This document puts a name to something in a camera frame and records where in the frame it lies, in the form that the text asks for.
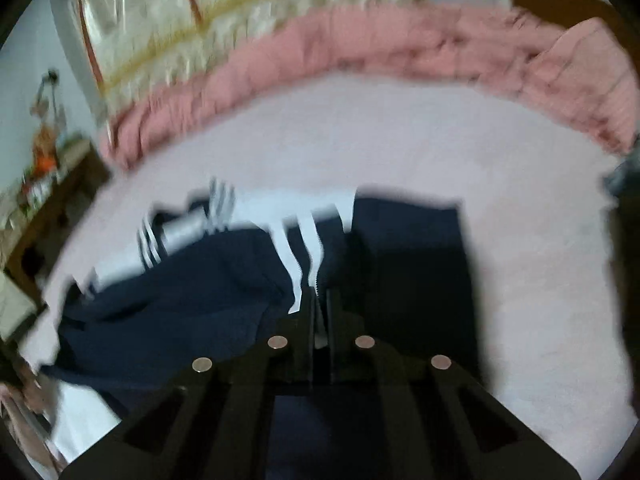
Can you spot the pile of small household items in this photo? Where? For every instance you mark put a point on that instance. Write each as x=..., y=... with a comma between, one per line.
x=42, y=160

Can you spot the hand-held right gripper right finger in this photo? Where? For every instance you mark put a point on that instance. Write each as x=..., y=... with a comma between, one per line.
x=340, y=355

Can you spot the pink checked quilt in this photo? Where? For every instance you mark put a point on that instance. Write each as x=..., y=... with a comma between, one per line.
x=350, y=40

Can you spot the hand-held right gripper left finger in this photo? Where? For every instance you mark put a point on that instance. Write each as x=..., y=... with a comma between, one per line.
x=302, y=355

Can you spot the white and navy jacket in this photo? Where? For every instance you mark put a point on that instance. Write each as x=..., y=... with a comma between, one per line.
x=200, y=280

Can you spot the wooden side table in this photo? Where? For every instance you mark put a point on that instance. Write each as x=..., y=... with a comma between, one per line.
x=55, y=210

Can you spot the tree print curtain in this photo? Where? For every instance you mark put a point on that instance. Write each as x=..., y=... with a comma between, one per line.
x=225, y=35

